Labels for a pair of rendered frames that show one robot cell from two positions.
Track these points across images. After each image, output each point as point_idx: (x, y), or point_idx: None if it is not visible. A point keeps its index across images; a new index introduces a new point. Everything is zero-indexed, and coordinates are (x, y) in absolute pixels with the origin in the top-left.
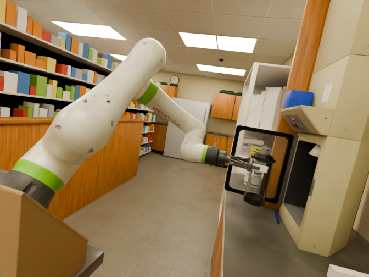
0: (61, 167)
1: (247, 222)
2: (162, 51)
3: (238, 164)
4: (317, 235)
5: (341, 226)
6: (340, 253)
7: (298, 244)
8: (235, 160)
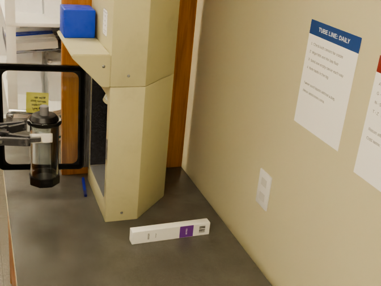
0: None
1: (42, 210)
2: None
3: (9, 142)
4: (122, 200)
5: (147, 180)
6: (153, 208)
7: (104, 217)
8: (3, 134)
